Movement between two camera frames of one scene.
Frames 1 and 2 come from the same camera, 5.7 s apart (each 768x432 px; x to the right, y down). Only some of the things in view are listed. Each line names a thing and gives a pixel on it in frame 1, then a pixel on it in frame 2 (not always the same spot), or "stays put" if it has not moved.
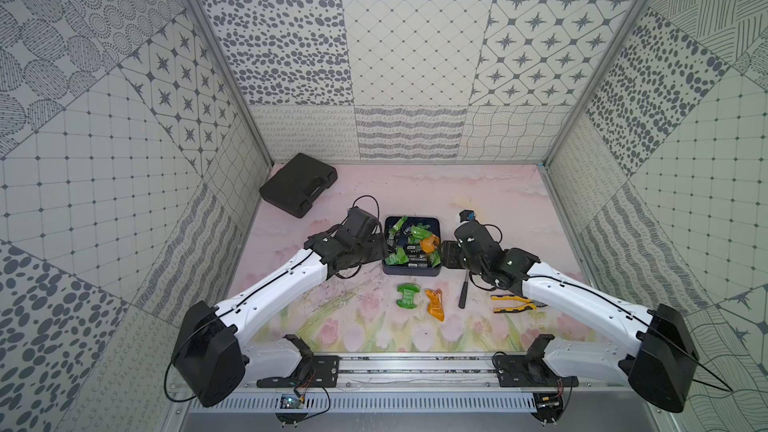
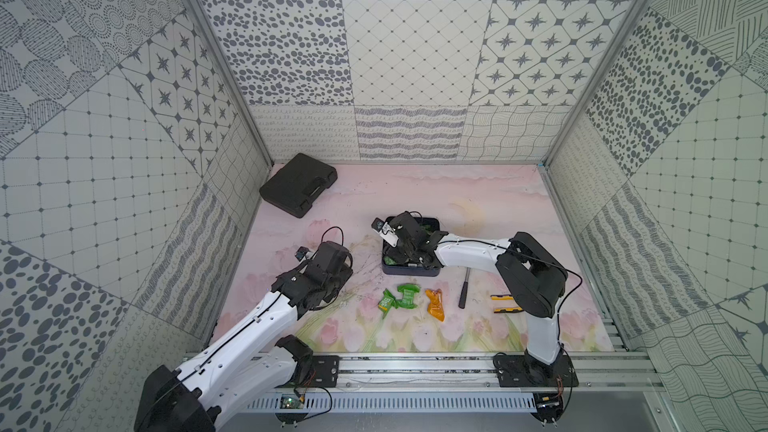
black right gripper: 449,249 → 393,253
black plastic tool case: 293,187 stays put
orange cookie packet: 435,304 stays put
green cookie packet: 408,290 stays put
